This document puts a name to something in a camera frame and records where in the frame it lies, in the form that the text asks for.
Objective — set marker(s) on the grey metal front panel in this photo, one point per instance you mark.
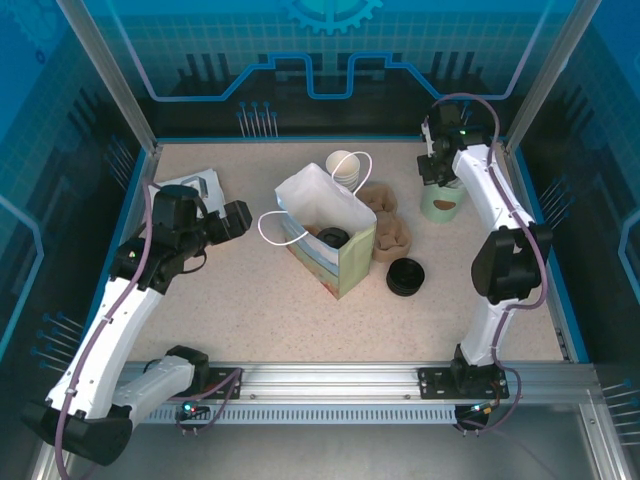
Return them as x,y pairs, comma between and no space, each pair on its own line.
325,455

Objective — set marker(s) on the green straw holder cup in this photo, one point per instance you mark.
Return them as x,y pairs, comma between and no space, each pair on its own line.
442,210

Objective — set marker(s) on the floral paper gift bag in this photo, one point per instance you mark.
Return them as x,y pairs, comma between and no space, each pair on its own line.
320,200

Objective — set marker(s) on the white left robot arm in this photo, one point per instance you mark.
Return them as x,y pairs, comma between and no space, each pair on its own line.
115,325

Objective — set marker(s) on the aluminium mounting rail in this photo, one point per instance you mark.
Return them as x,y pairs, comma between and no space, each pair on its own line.
325,380

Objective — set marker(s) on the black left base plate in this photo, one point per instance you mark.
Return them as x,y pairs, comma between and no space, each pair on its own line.
217,385

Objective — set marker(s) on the green cup with black lid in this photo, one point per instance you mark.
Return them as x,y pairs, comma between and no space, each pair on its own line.
332,237

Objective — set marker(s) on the stack of paper cups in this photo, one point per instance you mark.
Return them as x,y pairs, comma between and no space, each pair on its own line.
340,162

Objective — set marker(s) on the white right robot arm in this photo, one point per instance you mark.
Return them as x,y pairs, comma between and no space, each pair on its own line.
480,185

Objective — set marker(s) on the white paper napkin stack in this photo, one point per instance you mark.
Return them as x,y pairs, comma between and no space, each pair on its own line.
216,190

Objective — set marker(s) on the aluminium frame post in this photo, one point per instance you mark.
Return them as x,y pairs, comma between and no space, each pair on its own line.
120,85
537,85

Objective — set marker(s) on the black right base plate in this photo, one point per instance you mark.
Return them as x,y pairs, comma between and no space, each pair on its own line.
432,382

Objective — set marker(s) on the small LED connector board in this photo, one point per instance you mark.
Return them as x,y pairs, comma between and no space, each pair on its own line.
482,408
189,407

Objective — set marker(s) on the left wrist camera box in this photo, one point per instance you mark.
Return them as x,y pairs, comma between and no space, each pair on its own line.
199,183

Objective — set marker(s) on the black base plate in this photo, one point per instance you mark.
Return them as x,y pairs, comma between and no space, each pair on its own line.
432,382
217,385

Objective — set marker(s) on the stack of black lids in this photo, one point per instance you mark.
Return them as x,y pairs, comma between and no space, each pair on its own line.
406,276

